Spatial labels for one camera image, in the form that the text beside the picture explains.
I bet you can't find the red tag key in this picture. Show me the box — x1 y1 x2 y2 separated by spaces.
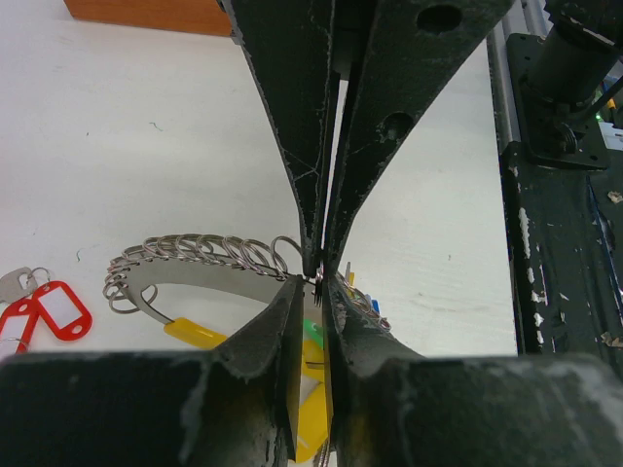
32 280 92 341
1 268 40 359

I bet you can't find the aluminium frame rail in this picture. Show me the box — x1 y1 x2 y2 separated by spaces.
487 0 552 154

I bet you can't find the wooden compartment tray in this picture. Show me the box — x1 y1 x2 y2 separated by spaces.
64 0 232 37

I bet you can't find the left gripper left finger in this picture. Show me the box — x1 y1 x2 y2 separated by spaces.
1 276 304 466

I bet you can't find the large metal keyring with keys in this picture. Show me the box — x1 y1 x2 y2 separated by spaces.
101 233 393 467

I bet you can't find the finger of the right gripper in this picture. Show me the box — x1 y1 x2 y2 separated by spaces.
323 1 512 268
228 1 335 275

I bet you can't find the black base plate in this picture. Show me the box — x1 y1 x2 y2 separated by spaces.
500 33 622 372

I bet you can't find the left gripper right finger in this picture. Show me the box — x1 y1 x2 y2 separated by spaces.
323 278 622 466

